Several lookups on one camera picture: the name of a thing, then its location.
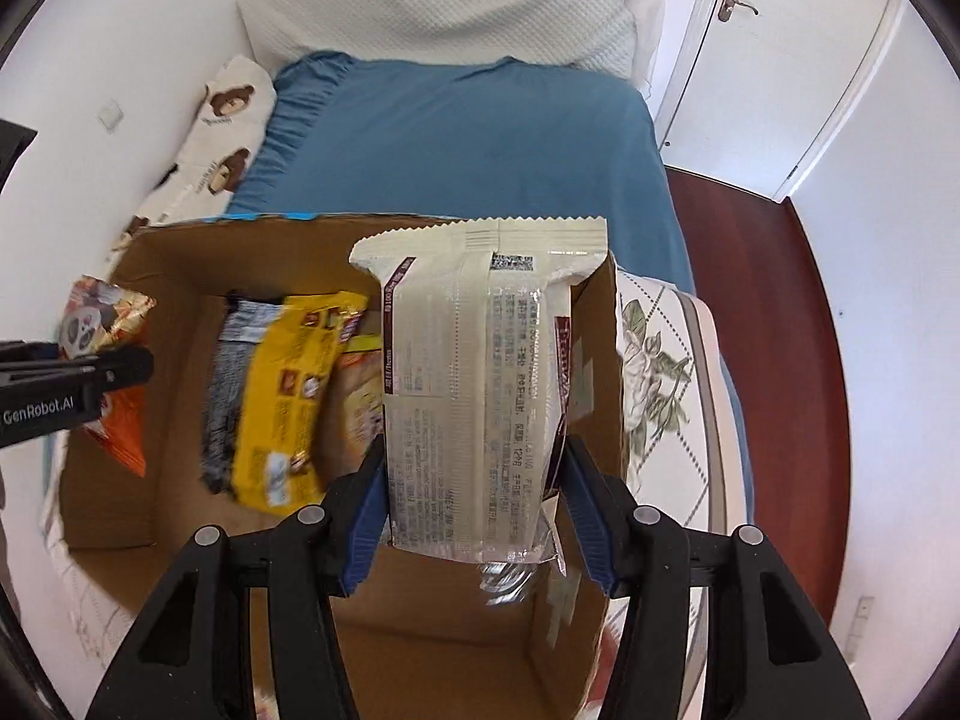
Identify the cardboard box with blue print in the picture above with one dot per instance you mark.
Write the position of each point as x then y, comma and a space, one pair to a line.
442, 645

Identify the white quilted pillow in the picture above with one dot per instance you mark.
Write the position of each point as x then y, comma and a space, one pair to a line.
450, 15

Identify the floral quilted blanket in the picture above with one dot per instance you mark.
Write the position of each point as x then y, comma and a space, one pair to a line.
660, 390

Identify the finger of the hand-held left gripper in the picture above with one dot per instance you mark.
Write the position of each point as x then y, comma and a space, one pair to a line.
120, 371

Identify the white door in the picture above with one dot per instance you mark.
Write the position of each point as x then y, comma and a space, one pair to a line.
765, 90

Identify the bear print pillow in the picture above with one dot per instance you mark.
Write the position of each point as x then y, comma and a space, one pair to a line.
225, 127

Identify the blue bed sheet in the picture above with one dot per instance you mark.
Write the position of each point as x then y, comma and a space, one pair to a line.
465, 135

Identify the black grey snack packet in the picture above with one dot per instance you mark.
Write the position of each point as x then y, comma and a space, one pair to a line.
229, 390

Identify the white wall socket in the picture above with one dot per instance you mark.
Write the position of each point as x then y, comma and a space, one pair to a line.
862, 626
112, 117

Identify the beige snack packet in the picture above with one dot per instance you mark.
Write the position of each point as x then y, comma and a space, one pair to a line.
356, 397

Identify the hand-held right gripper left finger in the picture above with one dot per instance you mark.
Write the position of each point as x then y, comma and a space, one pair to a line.
364, 532

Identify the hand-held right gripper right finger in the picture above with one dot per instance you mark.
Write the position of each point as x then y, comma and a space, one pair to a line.
592, 532

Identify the white snack packet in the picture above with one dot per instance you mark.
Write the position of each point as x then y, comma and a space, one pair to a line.
465, 390

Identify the orange snack packet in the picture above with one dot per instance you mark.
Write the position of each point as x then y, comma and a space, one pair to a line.
124, 435

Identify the yellow snack packet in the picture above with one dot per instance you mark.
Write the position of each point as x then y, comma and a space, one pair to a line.
285, 390

